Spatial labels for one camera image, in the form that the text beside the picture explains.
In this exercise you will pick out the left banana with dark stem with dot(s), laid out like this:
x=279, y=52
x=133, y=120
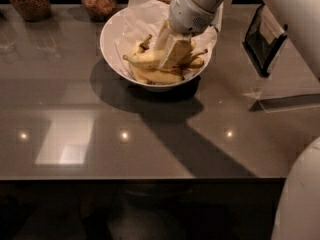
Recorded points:
x=143, y=45

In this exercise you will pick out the middle glass jar with nuts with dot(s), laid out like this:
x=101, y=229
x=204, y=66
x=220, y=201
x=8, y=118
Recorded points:
x=99, y=10

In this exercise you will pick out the white ceramic bowl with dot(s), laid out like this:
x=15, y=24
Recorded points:
x=110, y=40

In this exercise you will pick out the small right lower banana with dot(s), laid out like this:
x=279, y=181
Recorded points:
x=195, y=64

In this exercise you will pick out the right yellow banana with stem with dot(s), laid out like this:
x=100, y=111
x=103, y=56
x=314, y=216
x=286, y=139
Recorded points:
x=188, y=58

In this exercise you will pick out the glass jar with nuts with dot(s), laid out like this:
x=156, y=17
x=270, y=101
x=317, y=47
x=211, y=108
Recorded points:
x=99, y=10
x=32, y=10

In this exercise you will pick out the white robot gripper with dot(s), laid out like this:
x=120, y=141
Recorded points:
x=186, y=15

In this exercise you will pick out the white paper liner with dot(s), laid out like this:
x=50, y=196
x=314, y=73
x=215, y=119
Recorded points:
x=180, y=69

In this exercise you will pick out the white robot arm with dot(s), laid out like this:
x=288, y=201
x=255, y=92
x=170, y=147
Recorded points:
x=298, y=212

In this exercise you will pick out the left glass jar with nuts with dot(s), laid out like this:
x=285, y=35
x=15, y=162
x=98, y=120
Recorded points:
x=32, y=10

